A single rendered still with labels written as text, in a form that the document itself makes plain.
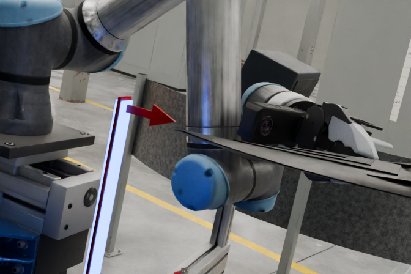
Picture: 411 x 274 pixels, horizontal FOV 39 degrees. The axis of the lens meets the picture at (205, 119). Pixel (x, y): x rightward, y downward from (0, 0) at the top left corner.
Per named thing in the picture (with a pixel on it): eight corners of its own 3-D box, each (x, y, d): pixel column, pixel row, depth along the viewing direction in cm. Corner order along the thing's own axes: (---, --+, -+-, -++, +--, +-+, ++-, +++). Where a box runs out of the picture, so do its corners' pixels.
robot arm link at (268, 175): (203, 203, 88) (219, 133, 86) (241, 194, 97) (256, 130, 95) (248, 222, 83) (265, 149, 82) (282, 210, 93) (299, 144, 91)
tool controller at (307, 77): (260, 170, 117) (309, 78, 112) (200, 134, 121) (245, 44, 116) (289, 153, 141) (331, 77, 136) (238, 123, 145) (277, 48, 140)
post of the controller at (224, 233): (222, 248, 115) (243, 153, 112) (208, 243, 116) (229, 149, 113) (227, 244, 118) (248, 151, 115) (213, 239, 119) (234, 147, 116)
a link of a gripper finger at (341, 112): (366, 112, 64) (328, 101, 72) (354, 109, 63) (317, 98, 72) (352, 153, 64) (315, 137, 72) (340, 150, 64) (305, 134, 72)
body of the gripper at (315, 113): (386, 127, 70) (339, 107, 81) (325, 108, 67) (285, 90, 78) (365, 186, 71) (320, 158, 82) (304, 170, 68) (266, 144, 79)
